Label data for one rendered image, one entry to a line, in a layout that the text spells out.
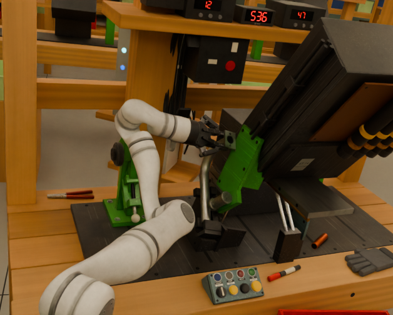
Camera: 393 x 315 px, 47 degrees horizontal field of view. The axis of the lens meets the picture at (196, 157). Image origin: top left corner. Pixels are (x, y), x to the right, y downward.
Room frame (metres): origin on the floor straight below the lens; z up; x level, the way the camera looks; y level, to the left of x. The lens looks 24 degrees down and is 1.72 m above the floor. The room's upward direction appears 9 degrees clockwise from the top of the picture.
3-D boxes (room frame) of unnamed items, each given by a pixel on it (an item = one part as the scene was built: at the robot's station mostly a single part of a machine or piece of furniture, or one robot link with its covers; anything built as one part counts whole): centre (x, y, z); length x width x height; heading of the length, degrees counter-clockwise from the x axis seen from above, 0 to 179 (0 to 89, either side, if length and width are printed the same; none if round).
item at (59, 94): (1.68, -0.03, 1.23); 1.30 x 0.05 x 0.09; 116
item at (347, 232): (1.35, -0.20, 0.89); 1.10 x 0.42 x 0.02; 116
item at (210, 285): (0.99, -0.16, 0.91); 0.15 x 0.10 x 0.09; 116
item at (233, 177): (1.26, -0.16, 1.17); 0.13 x 0.12 x 0.20; 116
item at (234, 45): (1.48, -0.01, 1.42); 0.17 x 0.12 x 0.15; 116
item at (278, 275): (1.10, -0.31, 0.91); 0.13 x 0.02 x 0.02; 130
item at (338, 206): (1.29, -0.31, 1.11); 0.39 x 0.16 x 0.03; 26
